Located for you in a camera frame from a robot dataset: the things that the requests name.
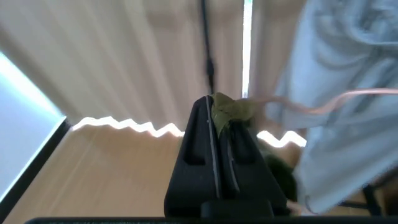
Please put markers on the pale grey shorts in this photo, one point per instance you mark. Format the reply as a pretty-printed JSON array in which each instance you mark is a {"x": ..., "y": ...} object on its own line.
[{"x": 342, "y": 140}]

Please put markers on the green garment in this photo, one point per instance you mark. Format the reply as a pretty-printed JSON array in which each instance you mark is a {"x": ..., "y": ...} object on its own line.
[{"x": 230, "y": 109}]

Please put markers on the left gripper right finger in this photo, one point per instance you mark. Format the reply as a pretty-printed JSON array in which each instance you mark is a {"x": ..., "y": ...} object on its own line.
[{"x": 255, "y": 186}]

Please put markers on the black clothes rack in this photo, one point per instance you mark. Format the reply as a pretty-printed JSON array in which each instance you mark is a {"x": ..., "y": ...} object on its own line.
[{"x": 210, "y": 68}]

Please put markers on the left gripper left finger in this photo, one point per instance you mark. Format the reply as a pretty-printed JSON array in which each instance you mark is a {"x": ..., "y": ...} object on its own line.
[{"x": 189, "y": 186}]

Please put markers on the pink clothes hanger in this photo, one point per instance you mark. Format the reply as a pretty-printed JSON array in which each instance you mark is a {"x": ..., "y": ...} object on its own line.
[{"x": 357, "y": 92}]

